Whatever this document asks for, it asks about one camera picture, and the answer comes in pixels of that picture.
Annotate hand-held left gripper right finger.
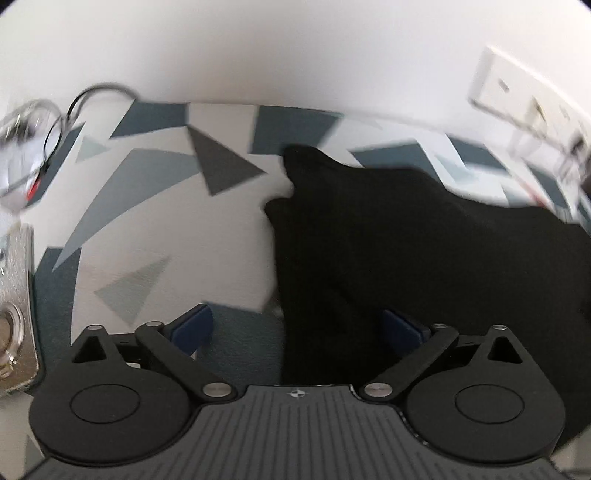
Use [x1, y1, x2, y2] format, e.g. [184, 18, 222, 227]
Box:
[362, 308, 541, 401]

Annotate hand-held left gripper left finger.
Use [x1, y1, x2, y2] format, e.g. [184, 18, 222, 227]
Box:
[51, 303, 232, 401]

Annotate black garment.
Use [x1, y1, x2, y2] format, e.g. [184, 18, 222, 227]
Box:
[263, 144, 591, 446]

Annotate geometric patterned bedsheet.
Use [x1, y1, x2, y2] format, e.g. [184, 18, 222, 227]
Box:
[0, 99, 591, 480]

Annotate clear plastic bag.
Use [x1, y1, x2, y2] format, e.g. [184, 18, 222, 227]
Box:
[0, 99, 65, 215]

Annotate silver metal bracket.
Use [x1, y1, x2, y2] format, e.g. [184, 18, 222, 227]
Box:
[0, 224, 41, 395]

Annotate black cable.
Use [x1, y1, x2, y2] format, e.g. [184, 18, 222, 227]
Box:
[41, 83, 141, 174]

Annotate white wall socket panel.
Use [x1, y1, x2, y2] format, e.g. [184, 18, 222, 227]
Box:
[468, 45, 591, 155]

